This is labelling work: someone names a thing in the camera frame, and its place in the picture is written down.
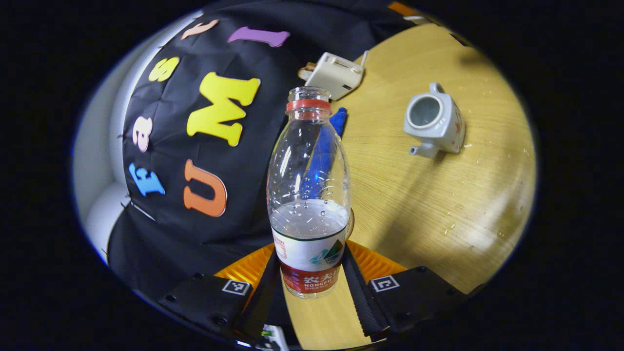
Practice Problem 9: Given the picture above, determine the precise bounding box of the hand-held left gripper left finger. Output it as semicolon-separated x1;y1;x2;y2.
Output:
157;243;281;342

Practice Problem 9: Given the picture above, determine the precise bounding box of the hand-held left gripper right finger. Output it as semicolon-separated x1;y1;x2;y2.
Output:
341;240;471;342

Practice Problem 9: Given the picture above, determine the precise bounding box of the clear plastic water bottle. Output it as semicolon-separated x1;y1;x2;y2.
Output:
267;86;351;299

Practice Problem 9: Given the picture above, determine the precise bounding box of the white ceramic teacup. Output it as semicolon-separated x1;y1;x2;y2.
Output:
403;82;466;158

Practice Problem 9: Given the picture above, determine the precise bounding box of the white toaster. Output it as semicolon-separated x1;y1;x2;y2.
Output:
305;52;365;101

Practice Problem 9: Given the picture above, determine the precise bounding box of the blue towel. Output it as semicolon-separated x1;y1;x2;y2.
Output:
300;107;348;200

